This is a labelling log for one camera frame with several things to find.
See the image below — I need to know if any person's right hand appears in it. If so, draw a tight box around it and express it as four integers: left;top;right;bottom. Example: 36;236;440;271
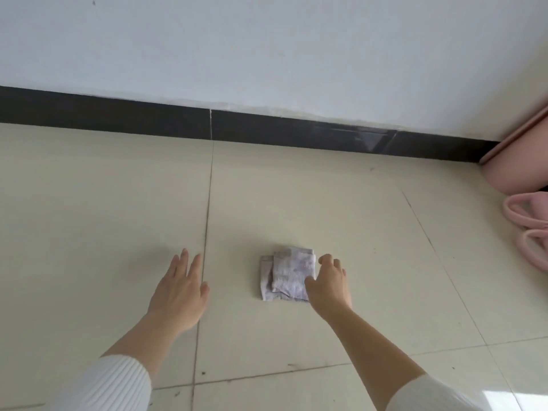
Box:
303;253;355;325

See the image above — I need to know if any person's left hand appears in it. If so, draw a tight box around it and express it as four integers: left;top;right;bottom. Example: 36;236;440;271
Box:
147;248;211;335

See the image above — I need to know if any grey wiping rag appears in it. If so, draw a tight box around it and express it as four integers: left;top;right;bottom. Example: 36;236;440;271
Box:
258;247;318;304

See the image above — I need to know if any pink pedal resistance band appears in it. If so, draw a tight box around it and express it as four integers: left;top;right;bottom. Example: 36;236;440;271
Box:
502;192;548;272

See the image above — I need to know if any pink yoga mat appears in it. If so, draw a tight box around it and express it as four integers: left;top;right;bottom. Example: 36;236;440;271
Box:
478;104;548;196

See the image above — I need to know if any person's left forearm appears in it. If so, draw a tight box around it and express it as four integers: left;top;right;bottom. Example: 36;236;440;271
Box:
42;314;189;411

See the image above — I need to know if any person's right forearm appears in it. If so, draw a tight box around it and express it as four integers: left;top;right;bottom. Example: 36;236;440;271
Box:
327;305;493;411

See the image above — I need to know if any black baseboard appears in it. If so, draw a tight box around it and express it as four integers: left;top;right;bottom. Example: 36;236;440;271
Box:
0;85;501;164

